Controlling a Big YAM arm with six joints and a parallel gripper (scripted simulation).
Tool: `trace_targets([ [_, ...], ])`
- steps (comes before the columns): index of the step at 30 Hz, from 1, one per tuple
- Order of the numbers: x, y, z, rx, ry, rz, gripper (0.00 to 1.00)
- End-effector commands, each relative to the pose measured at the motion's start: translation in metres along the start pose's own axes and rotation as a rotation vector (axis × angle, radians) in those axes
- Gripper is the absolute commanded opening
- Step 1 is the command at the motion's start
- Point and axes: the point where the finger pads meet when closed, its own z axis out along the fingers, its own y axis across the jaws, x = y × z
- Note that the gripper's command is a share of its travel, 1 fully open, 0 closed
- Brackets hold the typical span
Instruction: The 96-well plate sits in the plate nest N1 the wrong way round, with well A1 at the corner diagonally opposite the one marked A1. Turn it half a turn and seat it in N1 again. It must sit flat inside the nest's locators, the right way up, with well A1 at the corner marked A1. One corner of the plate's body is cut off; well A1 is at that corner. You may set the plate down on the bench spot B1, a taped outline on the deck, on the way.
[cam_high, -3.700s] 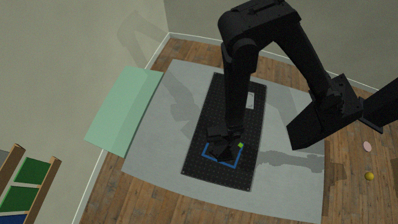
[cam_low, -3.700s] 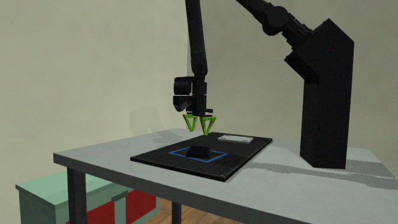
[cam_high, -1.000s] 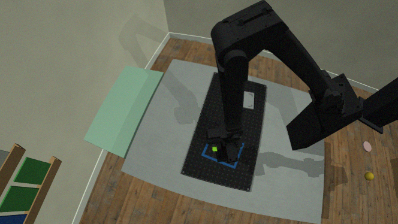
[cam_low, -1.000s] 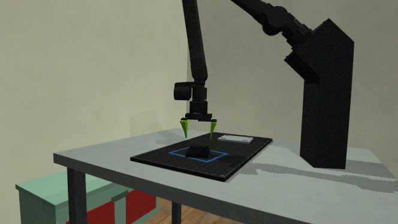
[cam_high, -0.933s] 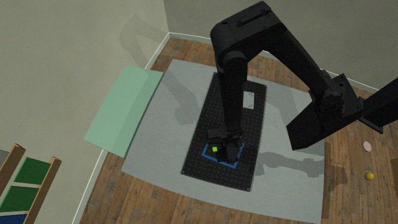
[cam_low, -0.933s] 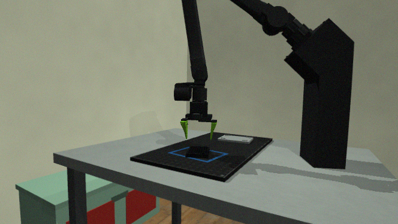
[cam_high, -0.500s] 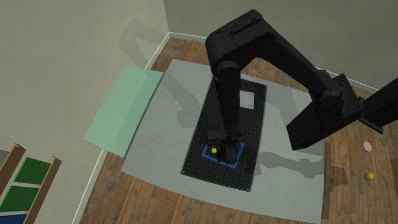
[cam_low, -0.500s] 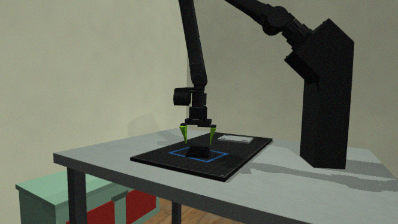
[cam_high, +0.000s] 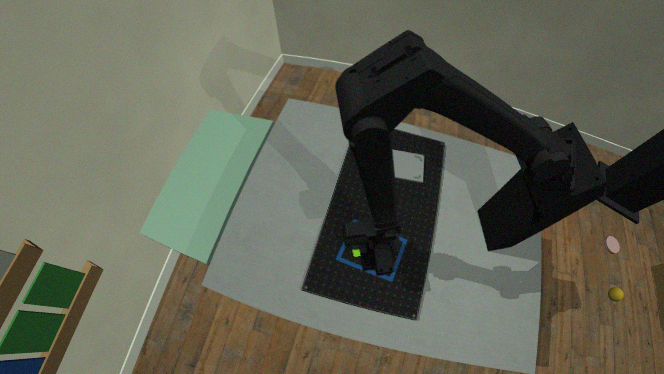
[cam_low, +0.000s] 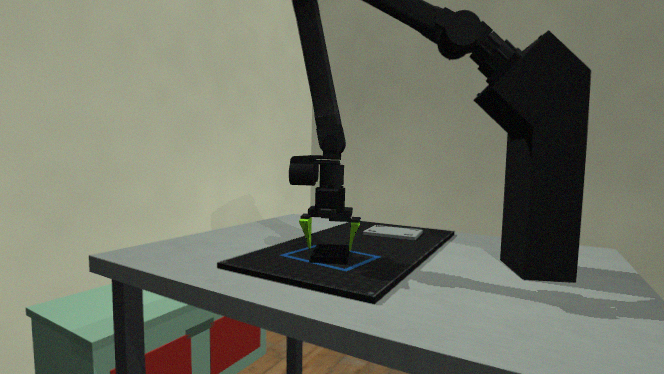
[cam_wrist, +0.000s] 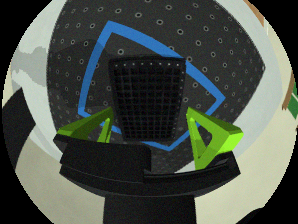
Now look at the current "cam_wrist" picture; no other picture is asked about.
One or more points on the blue tape outline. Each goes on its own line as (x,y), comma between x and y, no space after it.
(156,47)

